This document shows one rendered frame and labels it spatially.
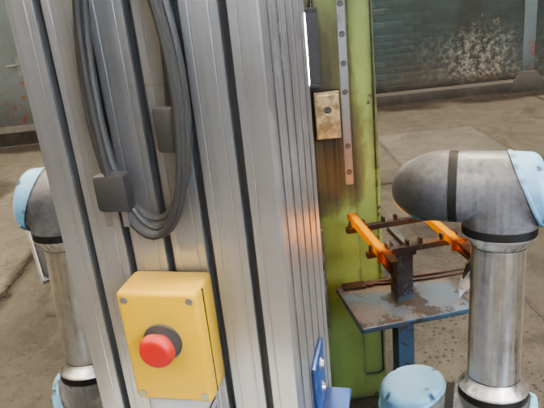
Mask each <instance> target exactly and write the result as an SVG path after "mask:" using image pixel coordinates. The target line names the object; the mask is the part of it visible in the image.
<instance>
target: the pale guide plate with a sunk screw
mask: <svg viewBox="0 0 544 408"><path fill-rule="evenodd" d="M313 103H314V114H315V126H316V137H317V140H324V139H331V138H341V137H342V133H341V118H340V104H339V91H338V90H336V91H323V92H315V93H313Z"/></svg>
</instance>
